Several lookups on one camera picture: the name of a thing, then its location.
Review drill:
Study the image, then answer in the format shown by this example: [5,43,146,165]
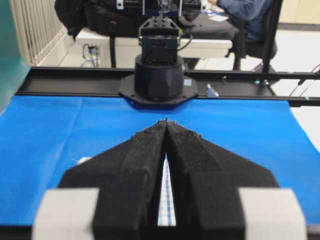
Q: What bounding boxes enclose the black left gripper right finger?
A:
[166,122,278,240]

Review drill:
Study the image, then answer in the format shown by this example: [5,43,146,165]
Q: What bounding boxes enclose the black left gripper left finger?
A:
[58,120,166,240]

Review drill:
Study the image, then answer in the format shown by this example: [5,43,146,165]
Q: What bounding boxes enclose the white blue striped towel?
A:
[74,152,177,228]

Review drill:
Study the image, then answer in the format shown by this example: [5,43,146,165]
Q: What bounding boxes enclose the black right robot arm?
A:
[116,0,278,240]

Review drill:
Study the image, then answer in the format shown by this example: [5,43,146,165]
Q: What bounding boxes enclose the blue table cloth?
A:
[0,96,320,226]

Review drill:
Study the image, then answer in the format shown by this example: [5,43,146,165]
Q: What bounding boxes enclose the white desk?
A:
[75,28,233,69]

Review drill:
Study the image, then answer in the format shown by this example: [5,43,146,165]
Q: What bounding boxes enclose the black office chair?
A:
[226,0,282,74]

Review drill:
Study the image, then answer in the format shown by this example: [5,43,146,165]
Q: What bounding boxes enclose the green board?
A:
[0,0,31,112]

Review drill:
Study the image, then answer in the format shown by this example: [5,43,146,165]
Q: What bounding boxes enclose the black backpack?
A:
[54,0,144,38]

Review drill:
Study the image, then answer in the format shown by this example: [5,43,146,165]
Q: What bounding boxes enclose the person in blue shirt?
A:
[208,0,272,42]

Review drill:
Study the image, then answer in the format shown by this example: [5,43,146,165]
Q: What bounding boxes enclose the black aluminium rail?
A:
[17,67,320,108]

